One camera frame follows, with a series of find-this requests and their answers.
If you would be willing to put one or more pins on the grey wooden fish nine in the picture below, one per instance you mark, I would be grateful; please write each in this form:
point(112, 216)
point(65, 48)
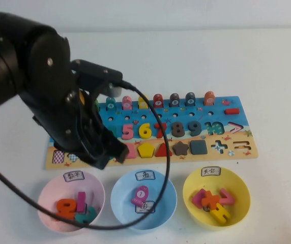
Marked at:
point(190, 99)

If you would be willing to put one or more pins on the brown wooden fish eight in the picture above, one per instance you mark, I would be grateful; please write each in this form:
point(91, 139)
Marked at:
point(174, 100)

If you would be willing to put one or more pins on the magenta wooden fish one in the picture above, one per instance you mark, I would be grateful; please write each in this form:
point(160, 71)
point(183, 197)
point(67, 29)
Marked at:
point(140, 195)

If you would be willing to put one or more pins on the grey wooden square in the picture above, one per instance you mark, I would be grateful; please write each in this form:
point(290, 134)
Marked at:
point(198, 147)

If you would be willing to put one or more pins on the blue plastic bowl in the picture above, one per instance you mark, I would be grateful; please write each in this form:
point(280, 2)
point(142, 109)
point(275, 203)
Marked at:
point(125, 203)

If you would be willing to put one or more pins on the yellow wooden equals sign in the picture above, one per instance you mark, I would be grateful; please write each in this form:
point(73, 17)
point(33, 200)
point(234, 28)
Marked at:
point(220, 214)

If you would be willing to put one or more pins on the brown wooden star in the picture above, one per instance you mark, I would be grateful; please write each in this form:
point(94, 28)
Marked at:
point(180, 148)

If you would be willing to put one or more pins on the yellow wooden pentagon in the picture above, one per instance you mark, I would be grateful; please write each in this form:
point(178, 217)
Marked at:
point(146, 150)

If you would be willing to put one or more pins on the brown wooden number eight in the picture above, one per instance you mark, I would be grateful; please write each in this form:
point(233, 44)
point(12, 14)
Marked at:
point(178, 129)

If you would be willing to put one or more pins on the pink wooden trapezoid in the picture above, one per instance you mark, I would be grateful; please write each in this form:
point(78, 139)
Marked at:
point(132, 151)

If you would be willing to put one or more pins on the yellow wooden fish six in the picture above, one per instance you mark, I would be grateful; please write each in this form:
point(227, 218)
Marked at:
point(142, 103)

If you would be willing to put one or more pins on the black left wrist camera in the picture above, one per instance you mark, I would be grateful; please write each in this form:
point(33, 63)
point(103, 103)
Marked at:
point(97, 72)

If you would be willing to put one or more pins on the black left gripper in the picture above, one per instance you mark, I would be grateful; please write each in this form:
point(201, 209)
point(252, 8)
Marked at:
point(69, 132)

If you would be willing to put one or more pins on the pink wooden number five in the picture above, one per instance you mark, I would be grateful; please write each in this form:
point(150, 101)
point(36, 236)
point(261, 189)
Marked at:
point(128, 135)

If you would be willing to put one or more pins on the pink wooden diamond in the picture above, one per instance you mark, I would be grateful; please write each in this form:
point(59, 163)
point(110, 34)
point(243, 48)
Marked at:
point(195, 198)

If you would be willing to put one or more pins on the pink wooden fish five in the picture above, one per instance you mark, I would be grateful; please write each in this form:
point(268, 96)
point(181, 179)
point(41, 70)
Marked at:
point(127, 102)

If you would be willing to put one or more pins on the magenta wooden number one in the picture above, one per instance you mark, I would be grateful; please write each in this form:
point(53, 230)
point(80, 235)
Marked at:
point(81, 202)

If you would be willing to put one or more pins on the teal wooden number two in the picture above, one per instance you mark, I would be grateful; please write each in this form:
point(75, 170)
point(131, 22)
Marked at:
point(89, 214)

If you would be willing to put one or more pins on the yellow plastic bowl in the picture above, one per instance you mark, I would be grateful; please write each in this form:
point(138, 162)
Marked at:
point(239, 195)

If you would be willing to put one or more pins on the ocean-print wooden puzzle board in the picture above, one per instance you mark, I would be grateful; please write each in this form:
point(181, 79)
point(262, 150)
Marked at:
point(211, 160)

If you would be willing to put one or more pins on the yellow wooden number six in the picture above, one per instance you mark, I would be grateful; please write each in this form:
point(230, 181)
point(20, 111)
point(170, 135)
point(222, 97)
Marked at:
point(144, 132)

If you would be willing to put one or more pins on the grey wooden number nine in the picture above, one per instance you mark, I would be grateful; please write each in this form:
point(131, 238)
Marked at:
point(197, 127)

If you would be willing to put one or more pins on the pink plastic bowl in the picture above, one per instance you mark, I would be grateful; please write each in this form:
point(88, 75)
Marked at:
point(48, 193)

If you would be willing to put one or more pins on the orange wooden number ten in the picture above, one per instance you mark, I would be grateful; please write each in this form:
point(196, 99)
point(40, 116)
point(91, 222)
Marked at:
point(59, 204)

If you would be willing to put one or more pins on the pink wooden greater-than sign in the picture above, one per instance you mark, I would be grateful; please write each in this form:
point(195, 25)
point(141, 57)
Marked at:
point(228, 199)

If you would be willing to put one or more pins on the teal wooden number four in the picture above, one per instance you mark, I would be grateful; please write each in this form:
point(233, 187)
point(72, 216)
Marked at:
point(114, 131)

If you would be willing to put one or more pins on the orange wooden plus sign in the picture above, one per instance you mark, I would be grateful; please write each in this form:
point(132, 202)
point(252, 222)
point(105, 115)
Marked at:
point(210, 200)

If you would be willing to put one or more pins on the green wooden fish three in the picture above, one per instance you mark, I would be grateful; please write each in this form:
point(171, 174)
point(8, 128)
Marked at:
point(97, 104)

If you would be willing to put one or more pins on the orange wooden fish ten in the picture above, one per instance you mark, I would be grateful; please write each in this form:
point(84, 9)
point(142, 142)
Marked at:
point(209, 98)

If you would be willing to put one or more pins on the red wooden minus bar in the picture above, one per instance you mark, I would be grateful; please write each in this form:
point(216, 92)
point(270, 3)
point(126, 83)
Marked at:
point(232, 111)

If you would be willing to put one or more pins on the red wooden triangle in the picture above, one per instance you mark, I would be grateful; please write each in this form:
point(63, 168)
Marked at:
point(162, 152)

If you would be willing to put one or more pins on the red wooden number seven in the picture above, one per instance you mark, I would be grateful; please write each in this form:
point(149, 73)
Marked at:
point(160, 127)

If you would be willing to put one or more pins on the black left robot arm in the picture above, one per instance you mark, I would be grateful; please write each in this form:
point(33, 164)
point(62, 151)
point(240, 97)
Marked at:
point(15, 63)

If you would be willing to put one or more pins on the red wooden fish seven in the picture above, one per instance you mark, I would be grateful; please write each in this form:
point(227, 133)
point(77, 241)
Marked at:
point(158, 101)

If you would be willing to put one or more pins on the teal wooden fish four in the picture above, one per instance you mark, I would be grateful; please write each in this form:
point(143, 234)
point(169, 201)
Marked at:
point(110, 103)

